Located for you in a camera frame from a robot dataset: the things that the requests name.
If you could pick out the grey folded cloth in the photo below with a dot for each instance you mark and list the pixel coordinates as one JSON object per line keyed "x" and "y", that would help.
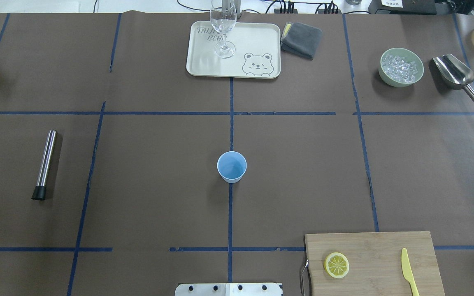
{"x": 301, "y": 39}

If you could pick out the steel ice scoop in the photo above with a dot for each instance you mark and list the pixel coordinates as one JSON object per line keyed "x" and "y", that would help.
{"x": 455, "y": 73}

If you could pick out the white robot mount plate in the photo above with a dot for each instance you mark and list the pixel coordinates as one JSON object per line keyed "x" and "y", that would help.
{"x": 229, "y": 289}

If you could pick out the yellow plastic knife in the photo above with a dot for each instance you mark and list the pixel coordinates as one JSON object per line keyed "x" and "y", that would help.
{"x": 407, "y": 272}

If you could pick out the blue paper cup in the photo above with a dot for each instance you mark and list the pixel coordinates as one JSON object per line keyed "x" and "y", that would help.
{"x": 231, "y": 166}

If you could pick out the steel muddler black tip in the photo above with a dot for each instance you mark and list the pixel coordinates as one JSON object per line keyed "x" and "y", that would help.
{"x": 39, "y": 193}

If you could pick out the black power strip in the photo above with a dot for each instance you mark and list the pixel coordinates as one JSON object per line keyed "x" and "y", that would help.
{"x": 288, "y": 7}

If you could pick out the bamboo cutting board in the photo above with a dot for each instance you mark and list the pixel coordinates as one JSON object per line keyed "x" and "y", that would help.
{"x": 375, "y": 264}

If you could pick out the green bowl of ice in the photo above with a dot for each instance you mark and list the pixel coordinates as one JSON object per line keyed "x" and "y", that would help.
{"x": 400, "y": 67}

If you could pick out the cream bear serving tray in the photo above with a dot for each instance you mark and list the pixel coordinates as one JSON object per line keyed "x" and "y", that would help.
{"x": 257, "y": 56}

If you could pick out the yellow lemon slice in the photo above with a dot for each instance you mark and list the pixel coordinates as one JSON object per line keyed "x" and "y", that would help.
{"x": 336, "y": 265}

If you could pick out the clear wine glass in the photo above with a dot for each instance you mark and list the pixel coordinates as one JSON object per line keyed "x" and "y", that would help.
{"x": 223, "y": 17}

